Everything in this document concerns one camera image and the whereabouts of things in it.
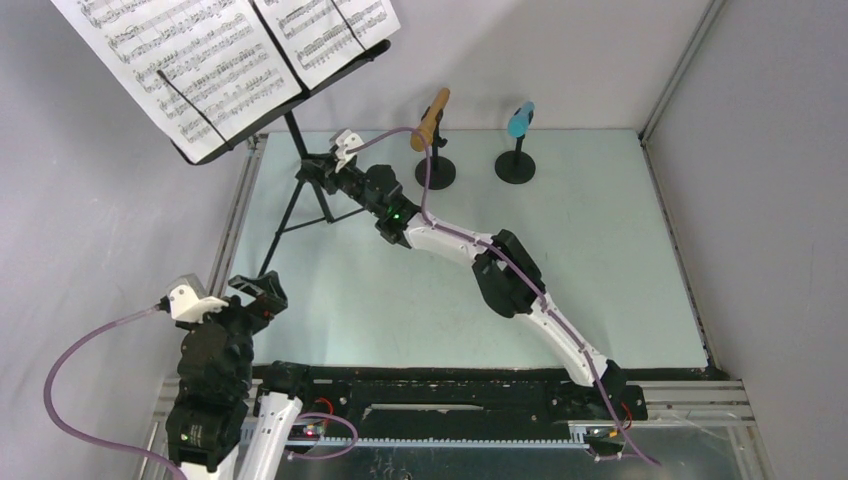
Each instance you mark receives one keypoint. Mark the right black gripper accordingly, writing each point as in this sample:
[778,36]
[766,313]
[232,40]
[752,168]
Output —
[323,170]

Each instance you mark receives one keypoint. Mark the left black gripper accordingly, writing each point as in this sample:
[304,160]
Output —
[257,286]

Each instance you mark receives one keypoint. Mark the black music stand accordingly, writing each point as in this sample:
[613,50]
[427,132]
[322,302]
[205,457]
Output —
[291,166]

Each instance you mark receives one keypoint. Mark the sheet music page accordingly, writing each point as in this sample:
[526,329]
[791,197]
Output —
[320,37]
[204,72]

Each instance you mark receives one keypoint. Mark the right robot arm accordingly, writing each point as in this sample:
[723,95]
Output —
[509,280]

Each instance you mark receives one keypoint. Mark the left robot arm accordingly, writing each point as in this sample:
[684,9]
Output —
[215,379]

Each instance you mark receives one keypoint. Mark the brown toy microphone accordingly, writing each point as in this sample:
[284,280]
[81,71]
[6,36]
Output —
[424,134]

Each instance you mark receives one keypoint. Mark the right black microphone stand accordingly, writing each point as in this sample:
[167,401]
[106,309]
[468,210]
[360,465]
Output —
[515,166]

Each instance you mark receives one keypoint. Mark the blue toy microphone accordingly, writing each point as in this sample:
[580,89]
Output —
[519,123]

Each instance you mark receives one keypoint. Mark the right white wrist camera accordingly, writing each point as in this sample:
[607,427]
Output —
[343,146]

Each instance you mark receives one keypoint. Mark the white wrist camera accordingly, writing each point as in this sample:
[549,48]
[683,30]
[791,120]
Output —
[189,301]
[343,146]

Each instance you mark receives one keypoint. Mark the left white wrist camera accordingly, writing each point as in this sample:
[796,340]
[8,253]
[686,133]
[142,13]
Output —
[189,301]

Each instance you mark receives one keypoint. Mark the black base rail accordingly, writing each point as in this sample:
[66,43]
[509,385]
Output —
[455,405]

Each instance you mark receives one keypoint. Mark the aluminium frame rail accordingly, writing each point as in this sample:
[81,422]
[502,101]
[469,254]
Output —
[700,425]

